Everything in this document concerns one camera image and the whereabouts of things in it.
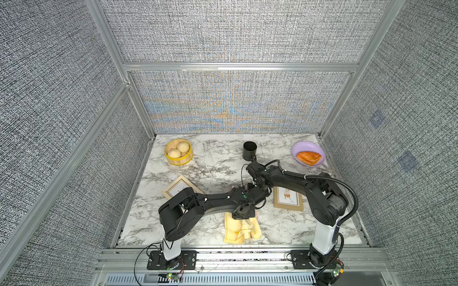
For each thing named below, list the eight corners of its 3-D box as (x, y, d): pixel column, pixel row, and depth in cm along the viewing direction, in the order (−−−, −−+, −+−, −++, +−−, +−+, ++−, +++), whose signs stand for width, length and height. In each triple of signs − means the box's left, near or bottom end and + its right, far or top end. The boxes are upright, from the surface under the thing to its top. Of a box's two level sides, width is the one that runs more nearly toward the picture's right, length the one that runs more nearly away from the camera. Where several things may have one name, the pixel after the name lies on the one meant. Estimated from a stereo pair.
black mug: (243, 162, 108) (244, 152, 101) (242, 151, 114) (243, 140, 106) (255, 162, 108) (257, 152, 101) (254, 151, 114) (256, 140, 106)
